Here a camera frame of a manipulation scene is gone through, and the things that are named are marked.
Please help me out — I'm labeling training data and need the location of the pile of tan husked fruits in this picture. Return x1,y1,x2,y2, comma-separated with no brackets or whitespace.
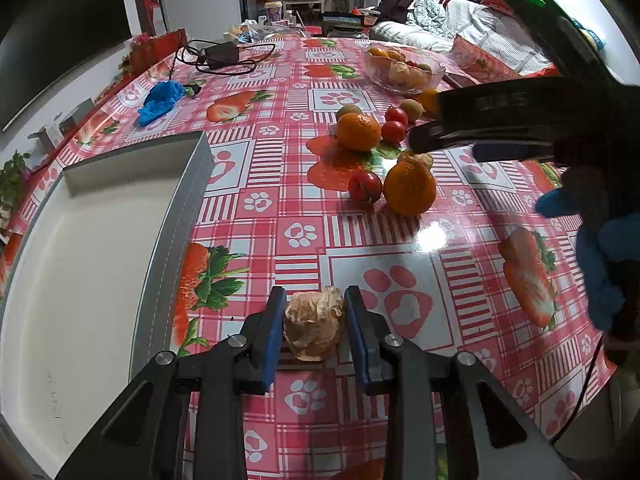
390,62,431,88

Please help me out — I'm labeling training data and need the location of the bumpy orange mandarin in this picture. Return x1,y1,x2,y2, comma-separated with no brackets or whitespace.
335,112,382,152

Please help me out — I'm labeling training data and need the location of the black power adapter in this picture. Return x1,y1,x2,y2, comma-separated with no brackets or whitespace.
201,41,241,68

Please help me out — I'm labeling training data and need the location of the white low table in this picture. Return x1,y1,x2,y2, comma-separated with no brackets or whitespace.
280,0,328,16

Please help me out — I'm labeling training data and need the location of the green potted plant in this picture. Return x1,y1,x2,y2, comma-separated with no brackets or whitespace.
0,150,33,231

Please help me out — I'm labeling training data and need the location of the blue glove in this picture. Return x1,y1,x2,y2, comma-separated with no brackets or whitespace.
136,80,187,128

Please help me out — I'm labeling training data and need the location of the black adapter cable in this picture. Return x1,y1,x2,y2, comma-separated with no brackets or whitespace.
172,40,281,78

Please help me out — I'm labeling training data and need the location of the clear glass bowl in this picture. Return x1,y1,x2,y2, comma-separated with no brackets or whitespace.
364,42,446,93

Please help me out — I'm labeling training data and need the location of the white quilt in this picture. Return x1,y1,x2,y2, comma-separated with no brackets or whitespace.
370,0,556,78

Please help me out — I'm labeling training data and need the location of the smooth round orange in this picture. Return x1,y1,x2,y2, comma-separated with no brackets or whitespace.
416,89,441,116

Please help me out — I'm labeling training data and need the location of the white tray with grey sides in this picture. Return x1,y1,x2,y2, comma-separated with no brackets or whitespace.
0,131,216,480

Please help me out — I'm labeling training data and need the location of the plaid strawberry sofa cover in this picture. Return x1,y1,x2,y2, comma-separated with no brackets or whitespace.
452,34,556,81

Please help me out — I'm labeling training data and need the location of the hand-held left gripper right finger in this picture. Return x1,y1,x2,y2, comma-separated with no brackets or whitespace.
344,285,576,480

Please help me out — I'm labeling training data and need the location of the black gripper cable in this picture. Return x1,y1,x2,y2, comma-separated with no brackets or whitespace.
550,335,616,443

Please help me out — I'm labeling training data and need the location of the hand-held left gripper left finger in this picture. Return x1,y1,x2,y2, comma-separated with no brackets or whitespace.
55,286,288,480

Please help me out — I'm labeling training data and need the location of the brown pastry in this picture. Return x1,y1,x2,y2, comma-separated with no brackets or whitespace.
283,286,346,362

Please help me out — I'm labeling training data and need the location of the black television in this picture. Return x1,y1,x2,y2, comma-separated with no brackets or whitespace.
0,0,133,131

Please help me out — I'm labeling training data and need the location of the person's right hand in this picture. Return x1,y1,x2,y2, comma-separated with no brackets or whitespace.
535,187,640,331

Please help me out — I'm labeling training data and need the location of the dark clothing pile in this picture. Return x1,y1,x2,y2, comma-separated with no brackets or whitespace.
375,0,416,23

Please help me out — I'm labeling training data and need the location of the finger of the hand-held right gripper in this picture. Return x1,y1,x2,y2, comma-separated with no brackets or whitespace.
410,120,553,154
472,141,556,163

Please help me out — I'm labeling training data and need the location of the clear plastic bag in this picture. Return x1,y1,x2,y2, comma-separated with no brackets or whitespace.
227,17,306,43

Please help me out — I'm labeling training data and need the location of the large orange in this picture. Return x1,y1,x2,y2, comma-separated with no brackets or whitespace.
383,160,437,218

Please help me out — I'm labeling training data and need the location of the red plaid strawberry tablecloth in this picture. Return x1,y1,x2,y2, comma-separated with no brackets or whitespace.
0,35,621,480

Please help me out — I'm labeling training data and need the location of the small white box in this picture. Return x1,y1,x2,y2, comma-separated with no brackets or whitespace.
30,100,96,151

